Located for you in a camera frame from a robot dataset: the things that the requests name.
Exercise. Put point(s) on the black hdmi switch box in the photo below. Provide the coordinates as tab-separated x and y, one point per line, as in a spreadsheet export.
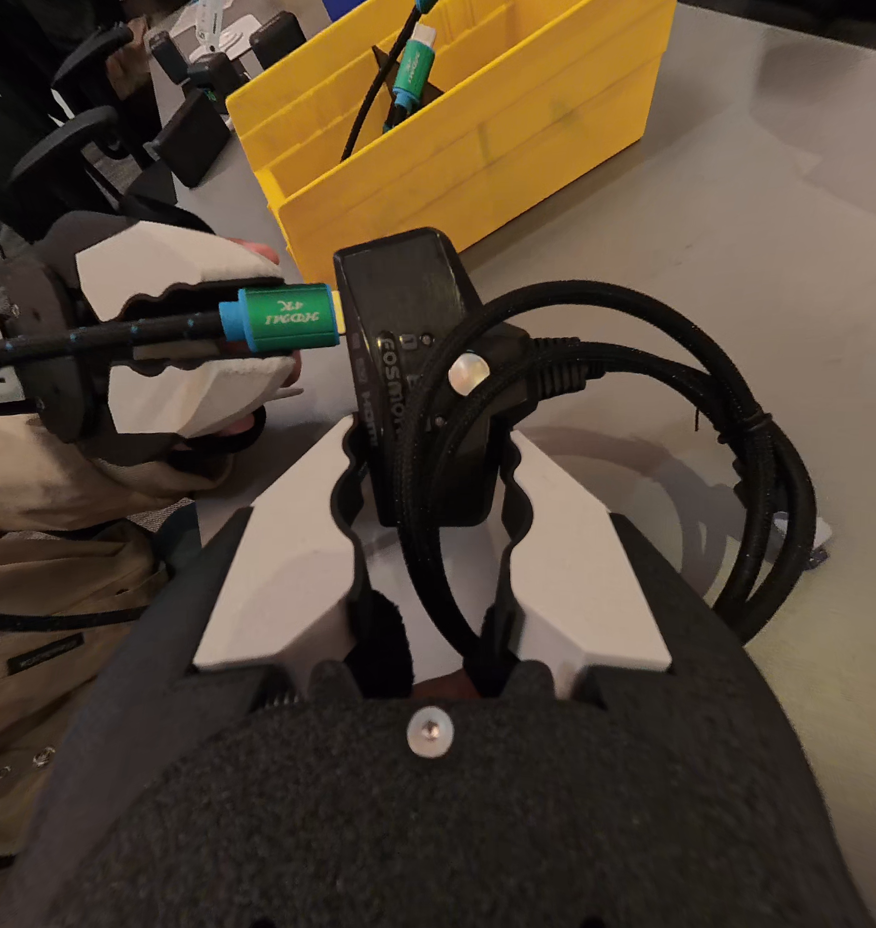
401	283

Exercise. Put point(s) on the person's left forearm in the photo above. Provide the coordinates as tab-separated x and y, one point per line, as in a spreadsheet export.
46	478

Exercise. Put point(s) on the yellow plastic bin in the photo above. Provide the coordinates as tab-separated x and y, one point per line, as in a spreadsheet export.
517	145

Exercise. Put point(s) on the person's beige clothing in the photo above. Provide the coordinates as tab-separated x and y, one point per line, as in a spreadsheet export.
46	689

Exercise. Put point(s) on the black office chair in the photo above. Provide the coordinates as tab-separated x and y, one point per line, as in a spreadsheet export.
64	141

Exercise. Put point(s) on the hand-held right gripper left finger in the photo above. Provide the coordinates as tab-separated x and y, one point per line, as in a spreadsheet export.
285	580

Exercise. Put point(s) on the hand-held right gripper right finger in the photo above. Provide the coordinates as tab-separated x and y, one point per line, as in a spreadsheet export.
590	580

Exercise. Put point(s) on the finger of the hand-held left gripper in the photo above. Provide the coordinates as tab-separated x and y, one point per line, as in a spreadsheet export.
169	268
191	395

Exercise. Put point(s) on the flat black box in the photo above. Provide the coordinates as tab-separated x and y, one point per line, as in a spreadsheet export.
275	40

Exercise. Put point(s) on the person's left hand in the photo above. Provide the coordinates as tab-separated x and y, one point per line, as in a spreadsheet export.
258	251

